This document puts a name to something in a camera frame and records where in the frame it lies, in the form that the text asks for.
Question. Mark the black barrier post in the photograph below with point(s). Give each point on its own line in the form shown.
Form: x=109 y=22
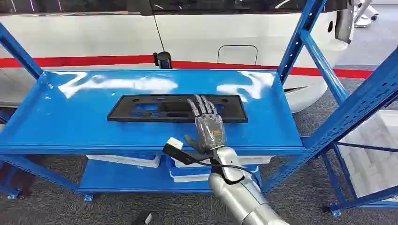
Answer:
x=163 y=59

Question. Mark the white foam tray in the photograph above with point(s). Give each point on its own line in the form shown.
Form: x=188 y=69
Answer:
x=124 y=161

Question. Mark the white foam block stack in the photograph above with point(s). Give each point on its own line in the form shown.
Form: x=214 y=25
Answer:
x=373 y=155

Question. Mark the blue steel shelf rack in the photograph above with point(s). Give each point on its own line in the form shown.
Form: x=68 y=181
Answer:
x=77 y=124

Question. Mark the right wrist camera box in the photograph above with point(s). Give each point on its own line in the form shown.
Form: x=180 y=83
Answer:
x=180 y=153

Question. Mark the blue steel rack with foam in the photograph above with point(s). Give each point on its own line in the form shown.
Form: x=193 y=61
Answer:
x=337 y=181

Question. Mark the blue tray with white rim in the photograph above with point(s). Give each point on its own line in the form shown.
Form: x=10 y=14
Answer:
x=189 y=177

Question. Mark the black plastic panel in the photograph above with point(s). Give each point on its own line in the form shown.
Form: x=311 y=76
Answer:
x=124 y=115

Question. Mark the white machine base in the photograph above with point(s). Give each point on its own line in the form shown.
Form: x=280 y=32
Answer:
x=362 y=21

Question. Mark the red barrier belt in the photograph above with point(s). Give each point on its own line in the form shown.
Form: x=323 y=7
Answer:
x=233 y=66
x=77 y=60

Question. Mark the white car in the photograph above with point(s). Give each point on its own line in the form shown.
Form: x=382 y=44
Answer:
x=93 y=34

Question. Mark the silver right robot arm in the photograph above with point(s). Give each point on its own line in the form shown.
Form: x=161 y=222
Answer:
x=242 y=198

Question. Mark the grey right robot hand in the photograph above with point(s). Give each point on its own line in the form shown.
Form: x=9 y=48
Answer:
x=210 y=130

